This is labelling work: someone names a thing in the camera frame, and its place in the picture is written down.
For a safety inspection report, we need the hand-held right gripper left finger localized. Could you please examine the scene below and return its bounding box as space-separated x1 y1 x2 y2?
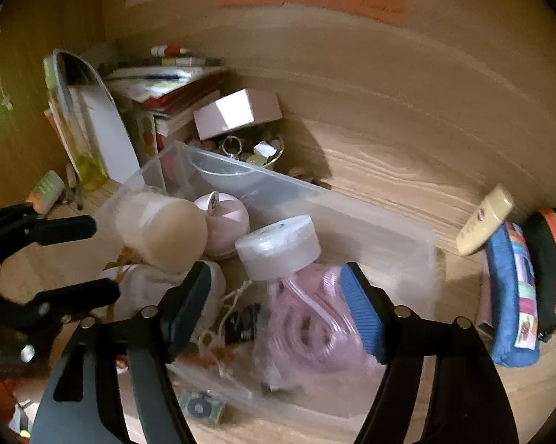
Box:
31 261 213 444

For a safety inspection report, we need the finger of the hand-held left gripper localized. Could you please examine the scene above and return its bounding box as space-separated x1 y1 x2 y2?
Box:
0 203 97 264
0 277 122 371

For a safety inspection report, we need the blue patchwork pouch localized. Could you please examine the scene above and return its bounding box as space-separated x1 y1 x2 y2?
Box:
484 222 543 369

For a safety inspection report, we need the cream tube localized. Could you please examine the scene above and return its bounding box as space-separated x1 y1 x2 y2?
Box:
456 184 515 256

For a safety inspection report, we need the small blue packet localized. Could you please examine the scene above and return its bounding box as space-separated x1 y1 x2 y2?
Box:
176 391 226 425

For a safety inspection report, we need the black tag with string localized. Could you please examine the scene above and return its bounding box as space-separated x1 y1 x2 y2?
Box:
223 304 262 344

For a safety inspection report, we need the yellow green bottle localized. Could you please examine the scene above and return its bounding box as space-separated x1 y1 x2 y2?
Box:
44 54 109 191

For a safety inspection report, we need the pink notebook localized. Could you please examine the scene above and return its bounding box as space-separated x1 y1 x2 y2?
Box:
475 256 494 338

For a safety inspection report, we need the stack of books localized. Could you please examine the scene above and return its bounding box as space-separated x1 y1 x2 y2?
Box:
106 55 229 137

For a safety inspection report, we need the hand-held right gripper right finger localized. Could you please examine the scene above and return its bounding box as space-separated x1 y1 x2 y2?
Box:
340 263 519 444

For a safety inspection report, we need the clear plastic storage box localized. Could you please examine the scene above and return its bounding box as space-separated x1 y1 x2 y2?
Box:
95 141 438 410

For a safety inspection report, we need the white magazine holder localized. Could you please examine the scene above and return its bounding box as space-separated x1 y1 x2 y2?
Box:
56 50 141 186

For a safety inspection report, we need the small pink round jar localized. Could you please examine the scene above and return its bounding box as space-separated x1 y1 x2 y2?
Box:
192 192 251 260

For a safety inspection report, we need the pale pink box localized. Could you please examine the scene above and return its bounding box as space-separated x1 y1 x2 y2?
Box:
194 88 283 142

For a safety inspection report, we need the pink rope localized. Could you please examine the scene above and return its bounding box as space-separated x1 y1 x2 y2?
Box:
262 266 369 373

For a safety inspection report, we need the black case with orange zip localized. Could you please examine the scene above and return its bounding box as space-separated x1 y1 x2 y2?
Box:
522 208 556 344

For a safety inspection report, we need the orange and green tube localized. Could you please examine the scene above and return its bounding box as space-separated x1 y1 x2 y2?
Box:
30 170 66 214

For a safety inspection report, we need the beige cylindrical jar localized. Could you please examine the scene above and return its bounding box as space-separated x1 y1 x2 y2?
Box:
114 192 209 273

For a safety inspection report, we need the small bowl of trinkets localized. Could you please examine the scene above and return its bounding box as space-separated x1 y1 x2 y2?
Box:
220 133 285 172

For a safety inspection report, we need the clear jar with white lid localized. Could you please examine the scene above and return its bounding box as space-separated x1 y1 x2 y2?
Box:
235 215 353 315

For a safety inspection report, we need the wooden desktop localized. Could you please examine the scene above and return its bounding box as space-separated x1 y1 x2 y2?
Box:
0 115 556 444

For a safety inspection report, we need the white beaded cord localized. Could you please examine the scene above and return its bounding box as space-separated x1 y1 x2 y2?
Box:
0 7 15 112

